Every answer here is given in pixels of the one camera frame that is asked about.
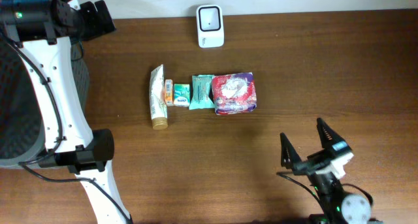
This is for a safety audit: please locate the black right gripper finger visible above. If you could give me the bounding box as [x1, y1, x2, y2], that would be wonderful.
[317, 118, 346, 150]
[280, 133, 302, 168]

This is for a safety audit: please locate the red purple tissue pack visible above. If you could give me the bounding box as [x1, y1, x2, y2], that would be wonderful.
[212, 72, 257, 115]

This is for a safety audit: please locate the green wet wipes pack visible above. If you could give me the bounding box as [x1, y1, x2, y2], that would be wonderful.
[189, 74, 214, 110]

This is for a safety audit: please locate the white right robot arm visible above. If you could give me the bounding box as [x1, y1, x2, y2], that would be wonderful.
[277, 118, 381, 224]

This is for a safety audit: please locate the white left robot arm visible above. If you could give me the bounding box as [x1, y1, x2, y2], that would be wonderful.
[1, 0, 133, 223]

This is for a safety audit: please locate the white barcode scanner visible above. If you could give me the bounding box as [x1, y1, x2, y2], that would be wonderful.
[196, 5, 225, 48]

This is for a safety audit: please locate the white cream tube gold cap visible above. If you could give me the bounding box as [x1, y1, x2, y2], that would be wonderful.
[149, 65, 168, 130]

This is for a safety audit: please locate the small orange box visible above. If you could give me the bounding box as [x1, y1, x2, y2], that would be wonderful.
[165, 79, 174, 106]

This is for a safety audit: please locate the small teal tissue pack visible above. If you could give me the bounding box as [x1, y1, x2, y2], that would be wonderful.
[174, 84, 190, 107]

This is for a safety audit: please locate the grey plastic basket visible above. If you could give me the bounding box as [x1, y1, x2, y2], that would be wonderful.
[1, 37, 93, 169]

